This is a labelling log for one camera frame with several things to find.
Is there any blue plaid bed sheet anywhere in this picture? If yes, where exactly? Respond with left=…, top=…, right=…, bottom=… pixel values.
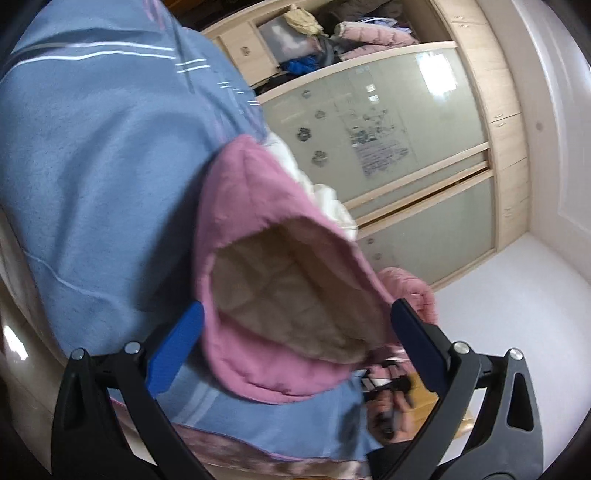
left=0, top=0, right=384, bottom=462

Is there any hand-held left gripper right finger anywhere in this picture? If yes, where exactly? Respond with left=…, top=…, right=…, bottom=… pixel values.
left=390, top=298, right=546, bottom=480

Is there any translucent storage box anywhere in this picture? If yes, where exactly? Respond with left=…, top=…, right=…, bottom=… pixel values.
left=257, top=17, right=319, bottom=63

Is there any beige sliding door wardrobe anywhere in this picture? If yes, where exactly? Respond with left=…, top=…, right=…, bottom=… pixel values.
left=201, top=0, right=532, bottom=291

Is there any pink and white hooded jacket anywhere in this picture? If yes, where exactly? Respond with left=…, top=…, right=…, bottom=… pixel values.
left=191, top=131, right=439, bottom=407

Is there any person's right hand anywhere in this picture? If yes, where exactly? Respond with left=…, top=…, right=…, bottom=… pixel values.
left=368, top=391, right=417, bottom=446

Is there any pale yellow cloth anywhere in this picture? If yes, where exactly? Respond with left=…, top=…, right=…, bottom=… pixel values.
left=283, top=4, right=325, bottom=37

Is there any blue cloth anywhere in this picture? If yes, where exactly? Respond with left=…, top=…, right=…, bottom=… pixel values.
left=281, top=54, right=326, bottom=78

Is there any pink puffer jacket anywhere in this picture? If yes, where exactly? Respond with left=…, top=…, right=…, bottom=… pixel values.
left=333, top=21, right=420, bottom=62

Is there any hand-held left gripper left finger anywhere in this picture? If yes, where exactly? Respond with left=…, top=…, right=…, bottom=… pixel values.
left=51, top=302, right=213, bottom=480

